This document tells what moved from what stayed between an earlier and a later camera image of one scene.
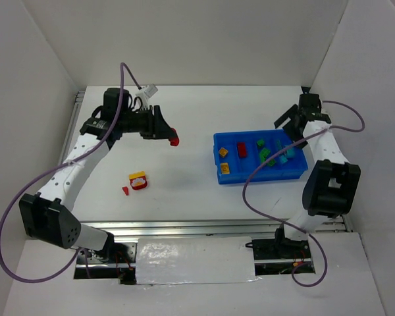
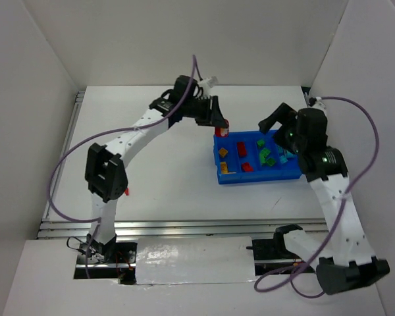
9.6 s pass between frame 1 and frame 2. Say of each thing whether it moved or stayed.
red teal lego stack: moved
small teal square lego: stayed
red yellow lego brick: stayed
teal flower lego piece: stayed
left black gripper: moved
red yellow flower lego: moved
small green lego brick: stayed
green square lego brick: stayed
